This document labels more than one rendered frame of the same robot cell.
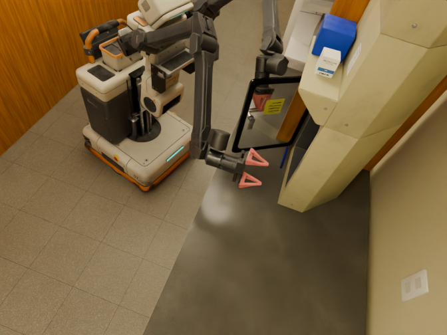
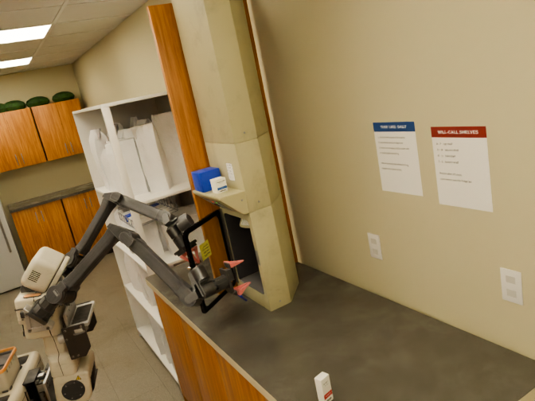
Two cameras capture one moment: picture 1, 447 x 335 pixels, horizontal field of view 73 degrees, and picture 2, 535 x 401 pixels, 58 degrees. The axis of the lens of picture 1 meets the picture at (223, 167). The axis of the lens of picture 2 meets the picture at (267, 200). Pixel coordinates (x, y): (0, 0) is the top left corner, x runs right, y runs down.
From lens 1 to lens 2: 1.25 m
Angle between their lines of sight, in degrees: 47
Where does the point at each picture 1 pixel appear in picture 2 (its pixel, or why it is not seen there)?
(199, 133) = (182, 284)
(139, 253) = not seen: outside the picture
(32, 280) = not seen: outside the picture
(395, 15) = (234, 133)
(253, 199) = (254, 322)
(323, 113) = (243, 204)
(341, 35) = (212, 171)
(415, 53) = (254, 142)
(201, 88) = (155, 259)
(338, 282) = (355, 302)
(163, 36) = (84, 267)
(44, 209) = not seen: outside the picture
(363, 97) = (253, 178)
